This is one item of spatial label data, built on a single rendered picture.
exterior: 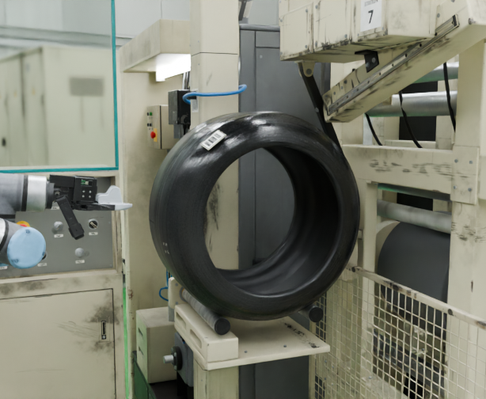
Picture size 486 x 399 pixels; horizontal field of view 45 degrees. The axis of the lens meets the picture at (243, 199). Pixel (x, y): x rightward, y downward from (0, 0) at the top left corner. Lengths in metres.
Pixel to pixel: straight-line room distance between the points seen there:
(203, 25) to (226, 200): 0.55
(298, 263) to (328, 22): 0.74
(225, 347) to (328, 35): 0.89
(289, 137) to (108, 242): 0.93
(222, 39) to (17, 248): 0.94
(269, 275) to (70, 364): 0.82
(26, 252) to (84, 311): 0.88
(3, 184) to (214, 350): 0.68
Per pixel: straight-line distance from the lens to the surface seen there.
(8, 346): 2.25
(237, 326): 1.90
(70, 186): 1.52
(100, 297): 2.22
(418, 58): 1.57
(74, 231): 1.53
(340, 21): 1.63
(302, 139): 1.57
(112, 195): 1.54
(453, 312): 1.51
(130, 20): 12.01
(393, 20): 1.46
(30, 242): 1.37
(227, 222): 1.94
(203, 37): 1.90
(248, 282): 1.87
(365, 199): 2.09
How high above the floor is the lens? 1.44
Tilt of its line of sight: 7 degrees down
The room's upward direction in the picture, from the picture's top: straight up
